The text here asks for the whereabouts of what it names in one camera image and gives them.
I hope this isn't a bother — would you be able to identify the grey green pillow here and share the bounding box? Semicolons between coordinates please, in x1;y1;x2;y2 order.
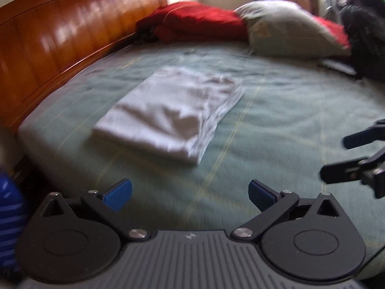
235;0;350;59

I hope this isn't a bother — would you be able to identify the black backpack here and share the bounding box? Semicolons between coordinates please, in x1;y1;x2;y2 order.
340;0;384;81

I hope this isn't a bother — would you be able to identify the blue striped object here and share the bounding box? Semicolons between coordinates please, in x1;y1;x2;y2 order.
0;171;26;271

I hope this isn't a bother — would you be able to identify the wooden headboard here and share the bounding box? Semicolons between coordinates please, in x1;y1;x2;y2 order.
1;0;168;132

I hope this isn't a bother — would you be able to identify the white printed t-shirt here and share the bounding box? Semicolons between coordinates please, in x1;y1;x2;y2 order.
93;66;245;165

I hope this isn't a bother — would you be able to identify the red blanket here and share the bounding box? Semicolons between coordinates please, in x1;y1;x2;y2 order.
135;0;351;49

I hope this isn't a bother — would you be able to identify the white black folded cloth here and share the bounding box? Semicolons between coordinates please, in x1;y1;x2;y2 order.
318;59;358;78

